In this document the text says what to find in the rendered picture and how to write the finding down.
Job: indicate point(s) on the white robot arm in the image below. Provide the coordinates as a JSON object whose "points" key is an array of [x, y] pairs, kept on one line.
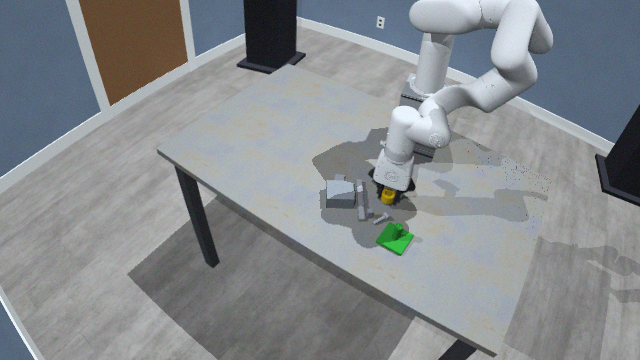
{"points": [[515, 72]]}

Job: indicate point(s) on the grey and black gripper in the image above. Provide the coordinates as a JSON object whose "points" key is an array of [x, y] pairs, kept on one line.
{"points": [[393, 174]]}

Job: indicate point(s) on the green square plate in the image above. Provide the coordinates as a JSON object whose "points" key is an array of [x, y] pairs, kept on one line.
{"points": [[391, 239]]}

